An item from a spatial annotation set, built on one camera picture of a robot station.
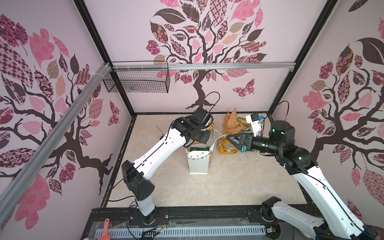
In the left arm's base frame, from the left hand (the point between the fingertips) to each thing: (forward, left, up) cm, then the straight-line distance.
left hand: (202, 137), depth 75 cm
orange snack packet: (+24, -23, -19) cm, 38 cm away
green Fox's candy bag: (+7, +2, -23) cm, 24 cm away
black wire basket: (+42, +39, +9) cm, 58 cm away
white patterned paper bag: (-10, +1, -7) cm, 12 cm away
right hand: (-8, -12, +12) cm, 18 cm away
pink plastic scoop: (-40, +46, -23) cm, 65 cm away
